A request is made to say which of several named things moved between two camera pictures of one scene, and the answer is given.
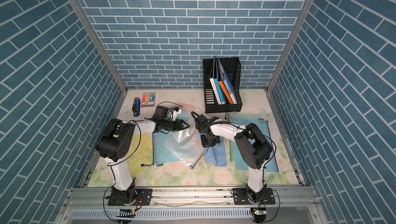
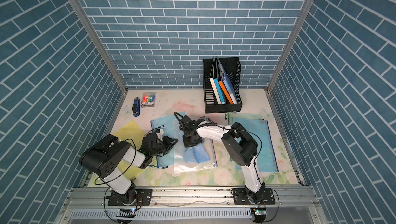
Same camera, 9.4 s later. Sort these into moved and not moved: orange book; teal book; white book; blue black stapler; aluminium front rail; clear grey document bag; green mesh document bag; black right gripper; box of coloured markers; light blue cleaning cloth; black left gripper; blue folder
Moved: clear grey document bag; black right gripper; light blue cleaning cloth; black left gripper
Not moved: teal book; blue folder; blue black stapler; aluminium front rail; orange book; box of coloured markers; green mesh document bag; white book
